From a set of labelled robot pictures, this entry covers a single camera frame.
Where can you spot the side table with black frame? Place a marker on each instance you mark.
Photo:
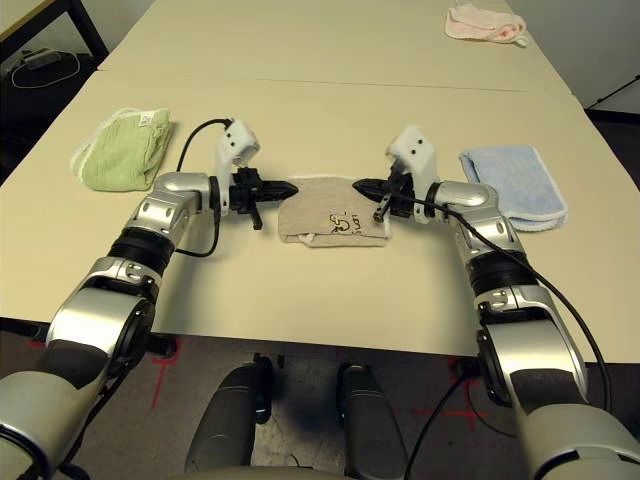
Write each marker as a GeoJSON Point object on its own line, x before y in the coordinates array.
{"type": "Point", "coordinates": [50, 20]}

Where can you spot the grey right robot leg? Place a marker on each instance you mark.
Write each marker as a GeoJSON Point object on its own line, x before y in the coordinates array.
{"type": "Point", "coordinates": [370, 430]}

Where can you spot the black table foot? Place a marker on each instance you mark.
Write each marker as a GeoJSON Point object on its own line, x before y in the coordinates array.
{"type": "Point", "coordinates": [465, 369]}
{"type": "Point", "coordinates": [22, 330]}
{"type": "Point", "coordinates": [162, 345]}

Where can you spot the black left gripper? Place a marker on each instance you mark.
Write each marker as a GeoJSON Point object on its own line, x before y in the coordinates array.
{"type": "Point", "coordinates": [247, 192]}

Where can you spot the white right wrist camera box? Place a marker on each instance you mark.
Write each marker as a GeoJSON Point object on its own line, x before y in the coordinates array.
{"type": "Point", "coordinates": [415, 155]}

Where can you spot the beige towel with white trim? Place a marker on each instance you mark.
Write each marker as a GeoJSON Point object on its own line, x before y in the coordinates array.
{"type": "Point", "coordinates": [335, 215]}

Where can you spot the grey robot torso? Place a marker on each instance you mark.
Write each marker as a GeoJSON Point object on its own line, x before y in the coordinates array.
{"type": "Point", "coordinates": [270, 474]}

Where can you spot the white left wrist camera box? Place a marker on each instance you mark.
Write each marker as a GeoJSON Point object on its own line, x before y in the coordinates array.
{"type": "Point", "coordinates": [232, 150]}

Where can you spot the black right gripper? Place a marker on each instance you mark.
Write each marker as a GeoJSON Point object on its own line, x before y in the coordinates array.
{"type": "Point", "coordinates": [400, 195]}

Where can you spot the pink folded towel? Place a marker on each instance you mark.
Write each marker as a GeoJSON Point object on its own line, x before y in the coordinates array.
{"type": "Point", "coordinates": [480, 25]}

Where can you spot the green folded towel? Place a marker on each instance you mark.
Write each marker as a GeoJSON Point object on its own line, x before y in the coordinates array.
{"type": "Point", "coordinates": [125, 155]}

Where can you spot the light blue folded towel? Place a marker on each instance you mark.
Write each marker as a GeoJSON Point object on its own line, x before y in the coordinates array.
{"type": "Point", "coordinates": [520, 185]}

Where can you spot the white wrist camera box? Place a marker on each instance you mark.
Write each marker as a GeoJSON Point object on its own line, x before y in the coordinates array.
{"type": "Point", "coordinates": [415, 155]}
{"type": "Point", "coordinates": [232, 150]}

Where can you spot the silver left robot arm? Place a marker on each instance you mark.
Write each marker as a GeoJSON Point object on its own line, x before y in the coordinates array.
{"type": "Point", "coordinates": [100, 310]}

